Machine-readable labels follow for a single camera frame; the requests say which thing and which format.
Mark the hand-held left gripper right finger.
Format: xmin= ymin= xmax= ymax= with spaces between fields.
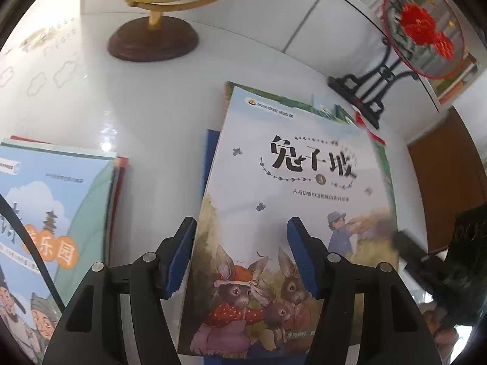
xmin=286 ymin=216 xmax=444 ymax=365

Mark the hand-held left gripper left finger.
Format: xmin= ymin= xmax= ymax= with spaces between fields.
xmin=42 ymin=217 xmax=197 ymax=365

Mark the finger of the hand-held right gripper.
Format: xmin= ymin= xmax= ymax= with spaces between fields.
xmin=391 ymin=229 xmax=449 ymax=285

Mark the pale rabbit family book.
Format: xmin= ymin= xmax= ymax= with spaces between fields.
xmin=177 ymin=85 xmax=400 ymax=360

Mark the pale blue poetry book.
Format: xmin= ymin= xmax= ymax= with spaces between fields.
xmin=0 ymin=137 xmax=118 ymax=365

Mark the person's right hand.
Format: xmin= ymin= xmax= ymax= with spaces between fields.
xmin=420 ymin=305 xmax=462 ymax=357

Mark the red storybook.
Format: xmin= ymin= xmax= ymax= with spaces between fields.
xmin=9 ymin=135 xmax=130 ymax=206

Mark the royal blue book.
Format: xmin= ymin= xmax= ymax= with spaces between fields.
xmin=203 ymin=128 xmax=223 ymax=189

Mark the red tassel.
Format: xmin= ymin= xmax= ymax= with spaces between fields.
xmin=354 ymin=108 xmax=387 ymax=147

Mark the green spine book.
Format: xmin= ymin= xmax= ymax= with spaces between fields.
xmin=335 ymin=104 xmax=360 ymax=126

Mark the black ornate fan stand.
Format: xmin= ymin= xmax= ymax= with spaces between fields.
xmin=328 ymin=34 xmax=423 ymax=130

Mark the green insect book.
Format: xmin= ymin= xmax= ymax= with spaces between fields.
xmin=222 ymin=81 xmax=396 ymax=217

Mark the beige desk globe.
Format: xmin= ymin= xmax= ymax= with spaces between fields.
xmin=93 ymin=0 xmax=263 ymax=62

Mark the round red flower embroidery fan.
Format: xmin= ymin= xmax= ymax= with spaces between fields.
xmin=382 ymin=0 xmax=469 ymax=80

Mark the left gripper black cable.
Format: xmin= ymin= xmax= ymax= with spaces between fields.
xmin=0 ymin=194 xmax=66 ymax=308

